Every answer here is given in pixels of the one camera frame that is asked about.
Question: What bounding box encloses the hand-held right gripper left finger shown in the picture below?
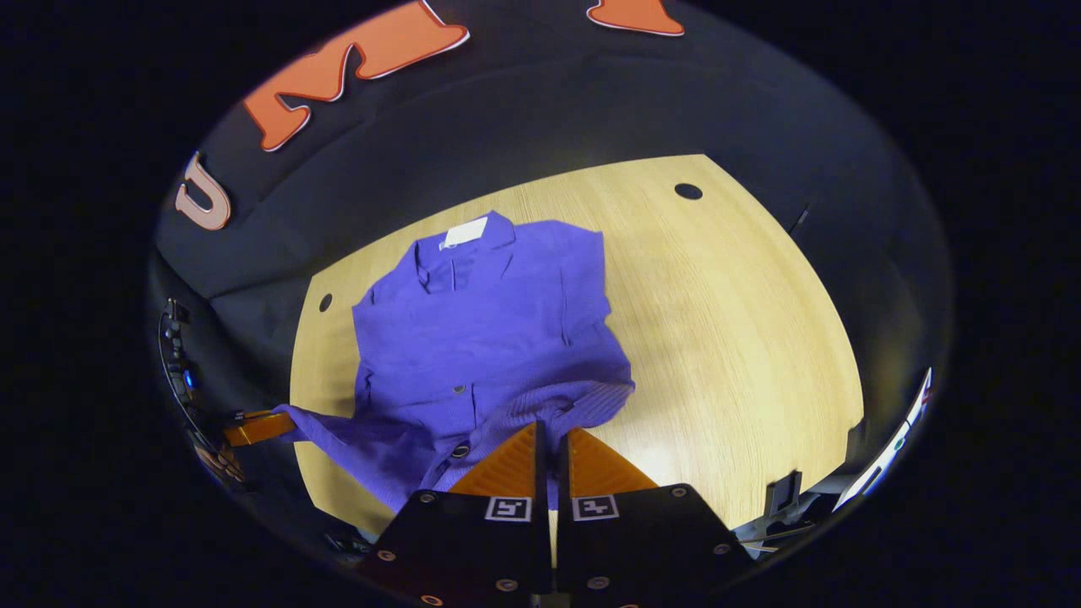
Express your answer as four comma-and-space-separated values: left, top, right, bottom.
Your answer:
355, 421, 556, 608

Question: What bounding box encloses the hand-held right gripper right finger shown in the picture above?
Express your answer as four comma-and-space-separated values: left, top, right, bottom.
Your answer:
556, 426, 754, 608

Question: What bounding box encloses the grey cable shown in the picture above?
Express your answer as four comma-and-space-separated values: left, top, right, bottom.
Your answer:
733, 519, 816, 554

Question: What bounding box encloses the black clamp bracket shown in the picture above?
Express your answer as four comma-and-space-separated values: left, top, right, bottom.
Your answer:
763, 470, 805, 520

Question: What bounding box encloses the white monitor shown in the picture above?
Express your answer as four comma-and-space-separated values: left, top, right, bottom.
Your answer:
832, 367, 934, 513

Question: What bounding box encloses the purple knit cardigan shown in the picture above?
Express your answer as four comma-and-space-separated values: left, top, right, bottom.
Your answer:
274, 211, 636, 516

